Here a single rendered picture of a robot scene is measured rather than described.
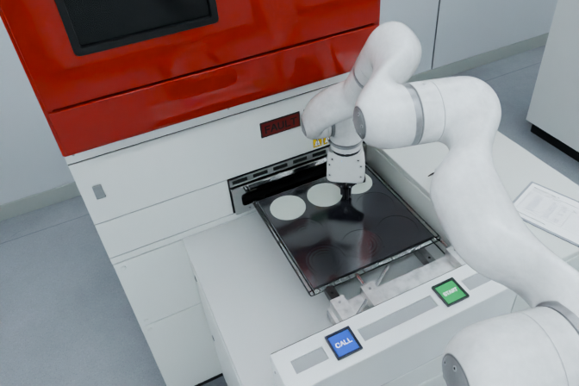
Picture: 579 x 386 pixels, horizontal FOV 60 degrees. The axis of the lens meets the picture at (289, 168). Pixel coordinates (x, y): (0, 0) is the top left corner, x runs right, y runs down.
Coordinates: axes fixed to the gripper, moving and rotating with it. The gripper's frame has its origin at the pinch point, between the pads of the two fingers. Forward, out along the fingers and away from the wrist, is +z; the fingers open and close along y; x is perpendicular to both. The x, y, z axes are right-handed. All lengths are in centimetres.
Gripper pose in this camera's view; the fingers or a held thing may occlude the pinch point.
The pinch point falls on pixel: (345, 190)
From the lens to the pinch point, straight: 141.0
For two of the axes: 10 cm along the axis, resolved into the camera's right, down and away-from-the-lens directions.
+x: 1.8, -6.3, 7.6
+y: 9.8, 0.6, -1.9
